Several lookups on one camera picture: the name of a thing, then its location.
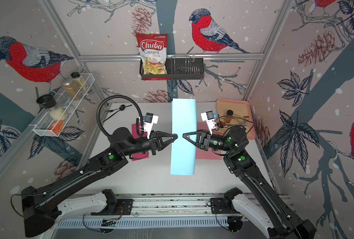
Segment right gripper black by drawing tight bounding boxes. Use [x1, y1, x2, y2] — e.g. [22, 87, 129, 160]
[184, 130, 235, 155]

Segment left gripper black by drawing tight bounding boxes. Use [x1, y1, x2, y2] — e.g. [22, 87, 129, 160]
[121, 130, 176, 157]

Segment light blue paper sheet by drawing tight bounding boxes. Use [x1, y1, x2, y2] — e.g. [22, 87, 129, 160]
[171, 99, 197, 176]

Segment magenta paper sheet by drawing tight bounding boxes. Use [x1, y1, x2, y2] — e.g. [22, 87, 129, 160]
[129, 123, 149, 161]

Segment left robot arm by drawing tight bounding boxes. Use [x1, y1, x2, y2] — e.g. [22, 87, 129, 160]
[21, 127, 178, 238]

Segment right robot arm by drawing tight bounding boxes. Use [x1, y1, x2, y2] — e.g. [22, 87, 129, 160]
[183, 126, 316, 239]

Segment light pink paper sheet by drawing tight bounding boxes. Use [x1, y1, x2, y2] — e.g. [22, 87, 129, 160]
[196, 122, 222, 160]

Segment red pepper spice jar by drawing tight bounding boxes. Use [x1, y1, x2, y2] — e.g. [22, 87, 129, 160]
[224, 110, 233, 124]

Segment pink plastic tray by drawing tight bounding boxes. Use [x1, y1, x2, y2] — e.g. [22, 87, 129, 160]
[215, 98, 256, 140]

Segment black spoon on table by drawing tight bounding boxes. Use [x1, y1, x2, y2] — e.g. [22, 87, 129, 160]
[103, 104, 132, 122]

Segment Chuba cassava chips bag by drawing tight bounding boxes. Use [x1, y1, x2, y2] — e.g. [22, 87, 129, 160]
[136, 33, 168, 80]

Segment tan spice bottle front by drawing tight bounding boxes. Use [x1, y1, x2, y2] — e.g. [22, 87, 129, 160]
[62, 79, 81, 100]

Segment tan spice bottle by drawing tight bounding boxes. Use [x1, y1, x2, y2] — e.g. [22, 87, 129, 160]
[71, 72, 89, 91]
[62, 79, 81, 100]

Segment tan spice bottle rear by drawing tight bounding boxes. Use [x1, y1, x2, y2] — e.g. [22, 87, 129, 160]
[71, 72, 89, 91]

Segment small red box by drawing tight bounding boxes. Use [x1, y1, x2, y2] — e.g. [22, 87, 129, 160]
[49, 121, 64, 134]

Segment black lid grinder jar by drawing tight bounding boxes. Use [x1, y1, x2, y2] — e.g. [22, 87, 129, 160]
[36, 94, 68, 122]

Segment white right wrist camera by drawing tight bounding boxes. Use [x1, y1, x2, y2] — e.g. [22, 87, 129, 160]
[201, 111, 219, 133]

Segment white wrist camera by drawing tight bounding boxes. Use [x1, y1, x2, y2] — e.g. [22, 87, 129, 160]
[143, 113, 159, 138]
[201, 111, 219, 133]

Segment black corrugated cable hose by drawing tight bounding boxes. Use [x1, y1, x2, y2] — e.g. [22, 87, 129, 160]
[96, 95, 144, 138]

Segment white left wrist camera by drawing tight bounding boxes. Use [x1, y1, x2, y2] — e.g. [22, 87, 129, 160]
[143, 113, 159, 138]

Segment gold spoon cream handle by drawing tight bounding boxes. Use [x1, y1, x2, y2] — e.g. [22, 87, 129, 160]
[233, 116, 249, 120]

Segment black wire wall basket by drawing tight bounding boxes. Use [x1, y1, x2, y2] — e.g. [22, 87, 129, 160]
[139, 56, 204, 81]

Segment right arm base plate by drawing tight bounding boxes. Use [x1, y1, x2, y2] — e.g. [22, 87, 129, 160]
[208, 197, 250, 214]

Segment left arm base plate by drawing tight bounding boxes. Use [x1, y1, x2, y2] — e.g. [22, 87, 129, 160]
[104, 199, 134, 216]

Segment clear acrylic wall shelf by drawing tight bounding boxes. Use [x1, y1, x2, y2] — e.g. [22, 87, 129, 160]
[33, 73, 95, 137]

